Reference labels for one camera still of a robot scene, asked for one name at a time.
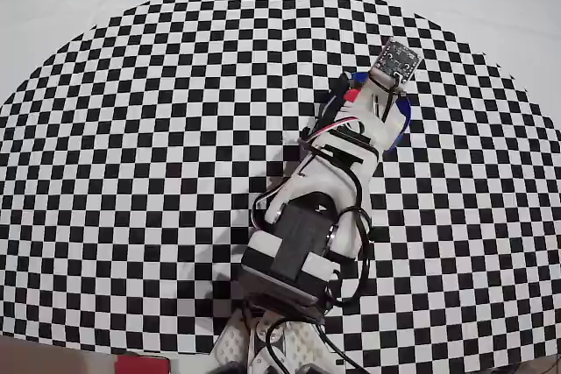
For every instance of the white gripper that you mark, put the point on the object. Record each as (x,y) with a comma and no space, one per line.
(365,108)

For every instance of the red flat object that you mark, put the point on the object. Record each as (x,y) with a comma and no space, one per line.
(142,365)

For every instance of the black and white checkerboard mat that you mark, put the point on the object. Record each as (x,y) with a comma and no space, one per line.
(131,150)

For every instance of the blue round box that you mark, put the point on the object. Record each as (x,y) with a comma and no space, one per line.
(405,115)

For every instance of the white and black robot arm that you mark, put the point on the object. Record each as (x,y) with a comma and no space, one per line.
(307,225)

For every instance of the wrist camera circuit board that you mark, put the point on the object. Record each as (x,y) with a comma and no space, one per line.
(396,58)

